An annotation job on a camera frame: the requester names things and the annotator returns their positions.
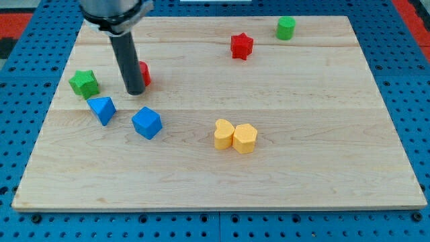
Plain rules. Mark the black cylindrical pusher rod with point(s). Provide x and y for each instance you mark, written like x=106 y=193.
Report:
x=127 y=60

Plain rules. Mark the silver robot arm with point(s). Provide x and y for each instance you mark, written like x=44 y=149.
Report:
x=116 y=18

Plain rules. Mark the green star block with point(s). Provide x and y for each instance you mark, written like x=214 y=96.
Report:
x=84 y=83

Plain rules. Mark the red star block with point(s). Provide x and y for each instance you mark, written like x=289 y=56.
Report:
x=241 y=46

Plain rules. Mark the wooden board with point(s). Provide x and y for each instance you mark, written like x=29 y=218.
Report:
x=325 y=139

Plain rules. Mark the red round block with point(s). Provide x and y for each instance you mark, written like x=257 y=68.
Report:
x=144 y=69

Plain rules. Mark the blue triangle block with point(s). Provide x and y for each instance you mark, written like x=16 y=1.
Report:
x=103 y=108

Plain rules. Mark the blue cube block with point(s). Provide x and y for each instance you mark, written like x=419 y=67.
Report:
x=147 y=122

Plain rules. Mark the yellow heart block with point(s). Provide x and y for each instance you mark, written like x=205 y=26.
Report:
x=223 y=134

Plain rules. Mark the yellow hexagon block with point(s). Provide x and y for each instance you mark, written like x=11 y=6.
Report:
x=244 y=138

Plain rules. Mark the green cylinder block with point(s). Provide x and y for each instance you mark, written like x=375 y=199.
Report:
x=285 y=28

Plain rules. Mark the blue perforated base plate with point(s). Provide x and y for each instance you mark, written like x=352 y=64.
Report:
x=34 y=67

